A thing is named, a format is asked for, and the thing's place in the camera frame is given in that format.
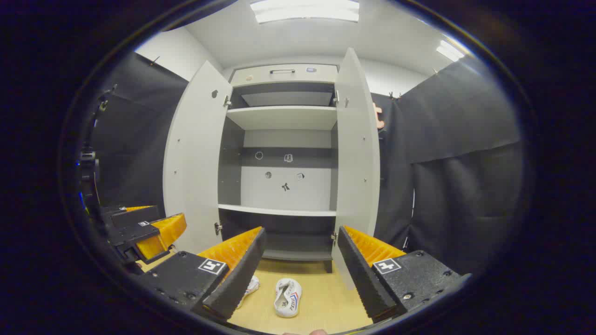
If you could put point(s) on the large ceiling light panel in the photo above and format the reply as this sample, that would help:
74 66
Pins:
305 10

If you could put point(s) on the grey shoe cabinet door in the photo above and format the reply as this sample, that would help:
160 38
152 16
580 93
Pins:
356 153
195 163

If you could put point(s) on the grey cabinet drawer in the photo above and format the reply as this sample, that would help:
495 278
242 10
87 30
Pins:
260 77

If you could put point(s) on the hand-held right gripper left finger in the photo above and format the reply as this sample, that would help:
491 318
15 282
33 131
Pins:
237 279

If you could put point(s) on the small ceiling light panel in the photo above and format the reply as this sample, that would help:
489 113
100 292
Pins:
449 50

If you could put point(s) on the grey shoe cabinet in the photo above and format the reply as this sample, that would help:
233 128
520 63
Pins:
284 118

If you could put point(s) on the white shoe yellow sole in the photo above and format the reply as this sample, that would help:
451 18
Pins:
286 302
251 286

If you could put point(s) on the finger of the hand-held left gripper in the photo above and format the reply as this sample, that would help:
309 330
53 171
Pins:
135 235
130 216

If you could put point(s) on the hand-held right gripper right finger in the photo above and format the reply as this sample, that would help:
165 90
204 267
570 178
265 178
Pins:
363 274

